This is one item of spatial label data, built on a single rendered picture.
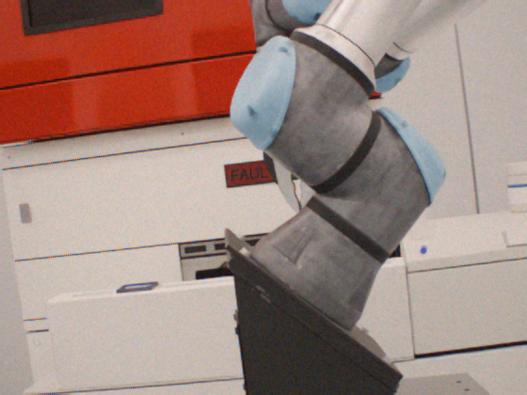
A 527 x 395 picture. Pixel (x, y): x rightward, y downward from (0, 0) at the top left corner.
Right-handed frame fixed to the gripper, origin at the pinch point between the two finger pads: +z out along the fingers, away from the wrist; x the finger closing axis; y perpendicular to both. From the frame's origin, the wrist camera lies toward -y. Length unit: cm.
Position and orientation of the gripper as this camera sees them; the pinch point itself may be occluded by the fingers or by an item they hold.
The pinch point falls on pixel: (299, 205)
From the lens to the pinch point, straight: 167.3
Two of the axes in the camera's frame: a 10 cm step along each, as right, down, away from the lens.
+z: 1.2, 9.9, 0.5
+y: 1.0, -0.6, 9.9
